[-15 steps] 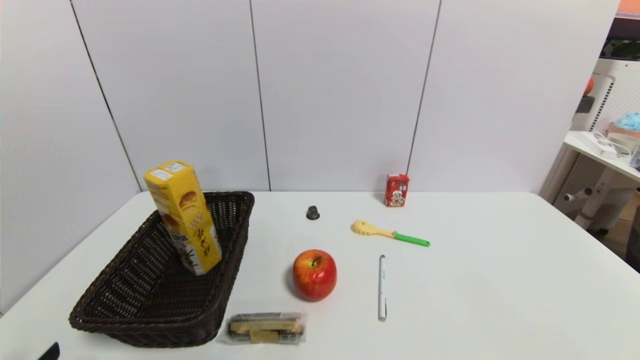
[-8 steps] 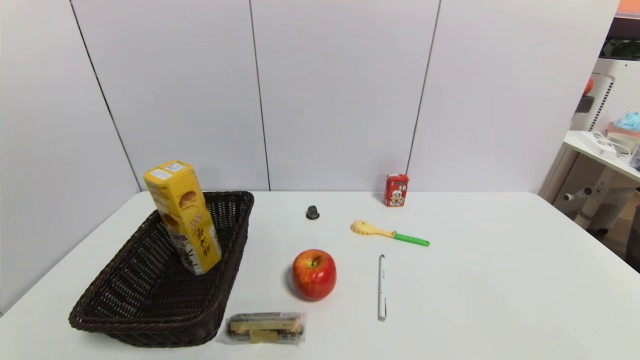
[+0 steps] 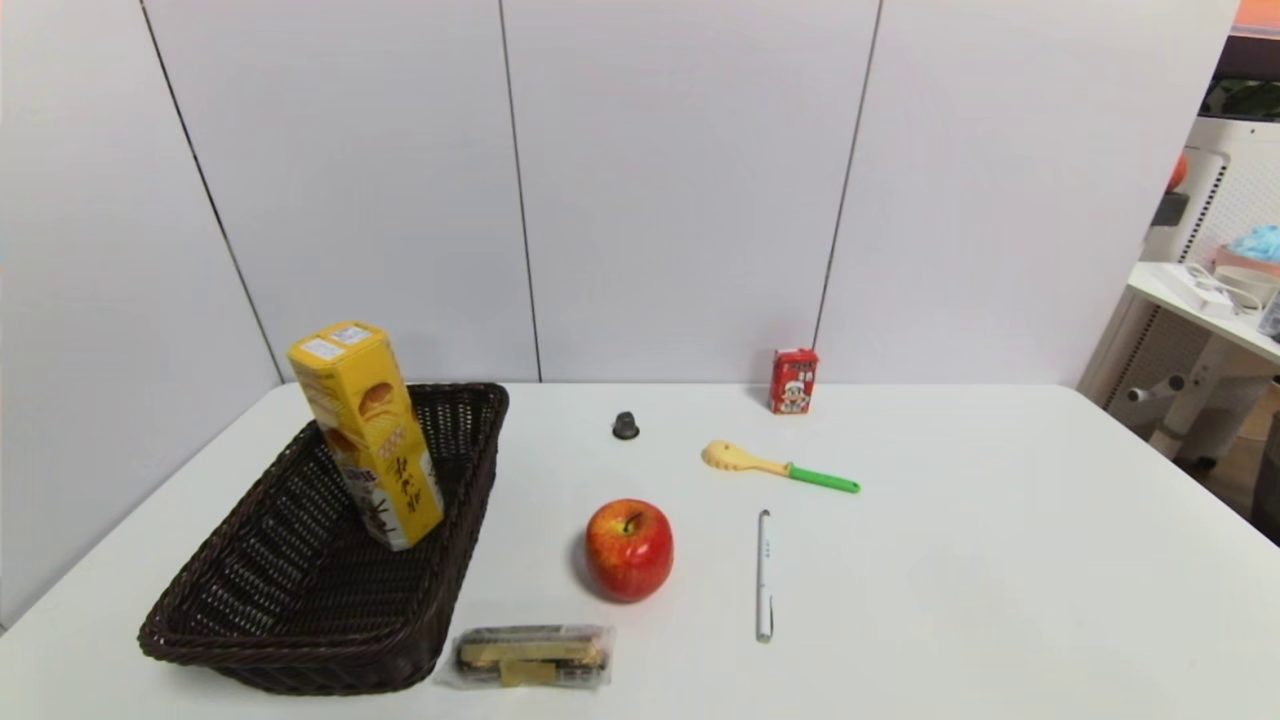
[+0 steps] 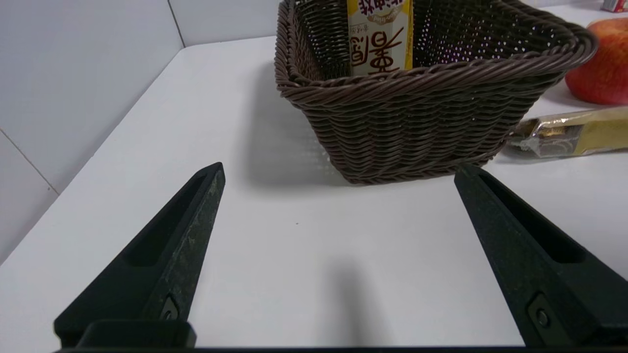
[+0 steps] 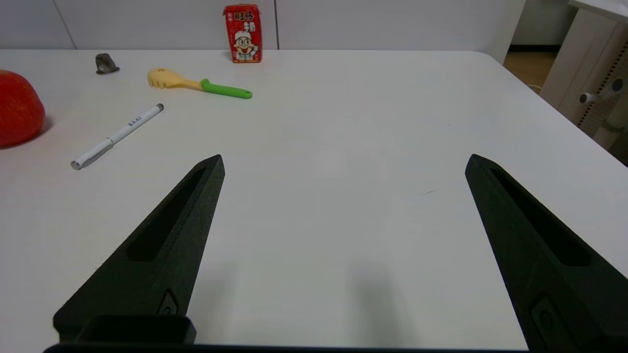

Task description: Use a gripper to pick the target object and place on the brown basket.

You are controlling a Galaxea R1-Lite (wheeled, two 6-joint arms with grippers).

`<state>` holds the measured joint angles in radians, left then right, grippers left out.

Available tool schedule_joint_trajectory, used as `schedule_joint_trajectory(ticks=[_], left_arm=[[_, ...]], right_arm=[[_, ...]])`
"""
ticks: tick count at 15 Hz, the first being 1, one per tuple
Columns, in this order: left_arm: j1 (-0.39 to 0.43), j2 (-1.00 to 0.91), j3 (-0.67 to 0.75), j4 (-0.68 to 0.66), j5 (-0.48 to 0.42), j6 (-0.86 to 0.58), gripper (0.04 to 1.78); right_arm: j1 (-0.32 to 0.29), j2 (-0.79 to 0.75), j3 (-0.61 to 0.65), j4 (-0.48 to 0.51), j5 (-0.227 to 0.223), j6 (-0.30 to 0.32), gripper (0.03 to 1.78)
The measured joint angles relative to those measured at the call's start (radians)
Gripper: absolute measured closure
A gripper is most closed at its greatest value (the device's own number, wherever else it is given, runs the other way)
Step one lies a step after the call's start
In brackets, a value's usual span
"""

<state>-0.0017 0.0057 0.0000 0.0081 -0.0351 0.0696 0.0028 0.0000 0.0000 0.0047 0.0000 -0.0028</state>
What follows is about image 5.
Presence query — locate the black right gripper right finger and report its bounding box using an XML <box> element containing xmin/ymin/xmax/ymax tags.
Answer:
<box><xmin>465</xmin><ymin>153</ymin><xmax>628</xmax><ymax>352</ymax></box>

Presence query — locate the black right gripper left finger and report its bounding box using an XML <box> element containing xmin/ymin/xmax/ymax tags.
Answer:
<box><xmin>52</xmin><ymin>154</ymin><xmax>226</xmax><ymax>345</ymax></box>

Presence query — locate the white pen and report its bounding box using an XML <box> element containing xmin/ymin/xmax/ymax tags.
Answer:
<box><xmin>71</xmin><ymin>103</ymin><xmax>164</xmax><ymax>171</ymax></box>

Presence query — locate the red apple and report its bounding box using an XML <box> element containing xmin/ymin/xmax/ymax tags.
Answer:
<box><xmin>0</xmin><ymin>69</ymin><xmax>46</xmax><ymax>148</ymax></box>

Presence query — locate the white perforated panel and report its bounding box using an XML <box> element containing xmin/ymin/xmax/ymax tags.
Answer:
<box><xmin>539</xmin><ymin>10</ymin><xmax>628</xmax><ymax>130</ymax></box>

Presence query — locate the red milk carton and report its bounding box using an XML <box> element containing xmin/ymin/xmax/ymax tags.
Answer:
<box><xmin>224</xmin><ymin>4</ymin><xmax>262</xmax><ymax>63</ymax></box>

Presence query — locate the white side desk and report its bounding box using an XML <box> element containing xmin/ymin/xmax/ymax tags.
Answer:
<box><xmin>569</xmin><ymin>0</ymin><xmax>628</xmax><ymax>151</ymax></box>

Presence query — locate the yellow green-handled pasta spoon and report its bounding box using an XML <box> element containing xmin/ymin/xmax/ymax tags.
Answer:
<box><xmin>148</xmin><ymin>68</ymin><xmax>253</xmax><ymax>100</ymax></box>

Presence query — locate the white desk crank handle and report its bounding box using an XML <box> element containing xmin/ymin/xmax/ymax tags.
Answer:
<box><xmin>579</xmin><ymin>78</ymin><xmax>625</xmax><ymax>104</ymax></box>

